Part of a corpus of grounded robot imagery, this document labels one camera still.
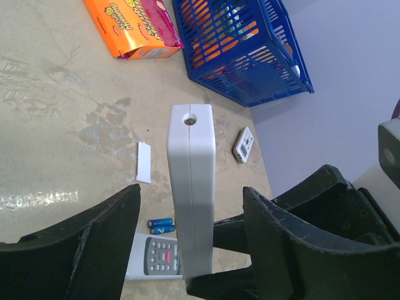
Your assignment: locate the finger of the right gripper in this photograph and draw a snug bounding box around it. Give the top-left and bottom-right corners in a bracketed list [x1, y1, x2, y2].
[186, 267, 258, 300]
[213, 215, 249, 254]

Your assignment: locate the blue plastic basket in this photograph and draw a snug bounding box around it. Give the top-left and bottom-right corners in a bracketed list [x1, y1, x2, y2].
[172, 0, 314, 107]

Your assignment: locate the blue battery left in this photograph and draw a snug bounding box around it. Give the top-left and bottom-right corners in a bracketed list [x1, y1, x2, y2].
[147, 218, 173, 228]

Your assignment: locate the white battery cover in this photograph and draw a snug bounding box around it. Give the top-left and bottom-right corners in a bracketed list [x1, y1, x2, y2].
[136, 142, 151, 184]

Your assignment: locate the small white remote control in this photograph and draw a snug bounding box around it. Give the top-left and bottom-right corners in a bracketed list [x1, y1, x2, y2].
[233, 127, 254, 163]

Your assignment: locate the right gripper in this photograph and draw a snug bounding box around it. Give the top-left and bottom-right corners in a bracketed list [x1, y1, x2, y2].
[271, 164, 399, 246]

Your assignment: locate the grey-faced remote control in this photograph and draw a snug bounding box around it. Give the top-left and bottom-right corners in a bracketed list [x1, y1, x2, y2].
[125, 232, 183, 281]

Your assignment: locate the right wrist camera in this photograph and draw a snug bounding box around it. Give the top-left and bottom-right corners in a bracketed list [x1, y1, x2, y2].
[351, 117, 400, 191]

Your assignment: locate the white long remote control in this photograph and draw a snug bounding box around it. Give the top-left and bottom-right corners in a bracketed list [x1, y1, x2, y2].
[166, 104, 216, 283]

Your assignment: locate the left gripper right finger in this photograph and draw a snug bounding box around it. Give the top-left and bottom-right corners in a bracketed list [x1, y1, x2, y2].
[243, 187, 399, 299]

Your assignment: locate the blue battery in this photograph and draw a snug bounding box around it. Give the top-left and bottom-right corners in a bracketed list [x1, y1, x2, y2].
[150, 224, 176, 235]
[147, 218, 173, 228]

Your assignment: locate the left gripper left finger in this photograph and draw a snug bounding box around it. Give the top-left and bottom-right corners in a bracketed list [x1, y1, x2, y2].
[1, 184, 141, 299]

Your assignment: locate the blue battery right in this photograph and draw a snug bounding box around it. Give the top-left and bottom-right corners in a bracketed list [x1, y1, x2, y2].
[150, 224, 176, 235]

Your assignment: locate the orange pink sponge box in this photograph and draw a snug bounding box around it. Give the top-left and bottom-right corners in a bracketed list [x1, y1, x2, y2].
[84, 0, 184, 60]

